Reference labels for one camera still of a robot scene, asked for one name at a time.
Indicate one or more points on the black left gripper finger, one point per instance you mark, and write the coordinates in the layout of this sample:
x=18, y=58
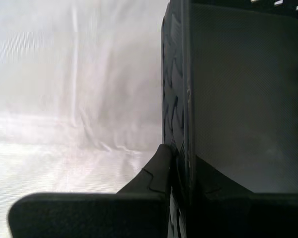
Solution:
x=238, y=215
x=129, y=215

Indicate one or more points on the black perforated plastic basket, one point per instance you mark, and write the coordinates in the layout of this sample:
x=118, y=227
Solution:
x=238, y=74

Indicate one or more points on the white woven table cloth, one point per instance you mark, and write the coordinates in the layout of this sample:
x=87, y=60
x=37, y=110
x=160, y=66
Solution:
x=64, y=99

